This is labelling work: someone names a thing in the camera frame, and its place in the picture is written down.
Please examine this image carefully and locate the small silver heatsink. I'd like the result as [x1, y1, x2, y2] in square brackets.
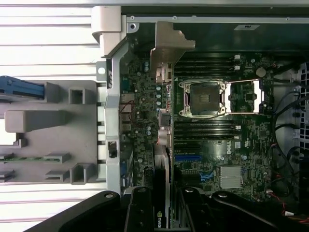
[219, 166, 243, 189]

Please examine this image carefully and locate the blue expansion slot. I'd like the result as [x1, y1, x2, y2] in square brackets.
[175, 154, 201, 162]

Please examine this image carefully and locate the green motherboard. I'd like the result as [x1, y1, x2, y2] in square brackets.
[119, 52, 278, 203]

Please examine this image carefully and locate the grey parts rack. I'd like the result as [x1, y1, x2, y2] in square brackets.
[0, 81, 107, 186]

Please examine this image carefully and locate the CPU socket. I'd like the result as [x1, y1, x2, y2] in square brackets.
[178, 81, 227, 118]

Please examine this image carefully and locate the dark grey PC case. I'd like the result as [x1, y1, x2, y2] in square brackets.
[91, 0, 309, 232]

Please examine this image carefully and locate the green RAM stick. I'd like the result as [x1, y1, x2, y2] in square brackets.
[0, 156, 51, 162]

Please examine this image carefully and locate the metal socket cover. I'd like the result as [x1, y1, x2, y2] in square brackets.
[225, 79, 264, 114]

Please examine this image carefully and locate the perforated metal drive cage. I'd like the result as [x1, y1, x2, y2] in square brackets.
[292, 61, 309, 150]

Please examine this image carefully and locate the black wire bundle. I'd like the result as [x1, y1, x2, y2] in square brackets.
[270, 82, 309, 203]

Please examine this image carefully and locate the hard disk with blue bracket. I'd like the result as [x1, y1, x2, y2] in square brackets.
[0, 75, 45, 102]

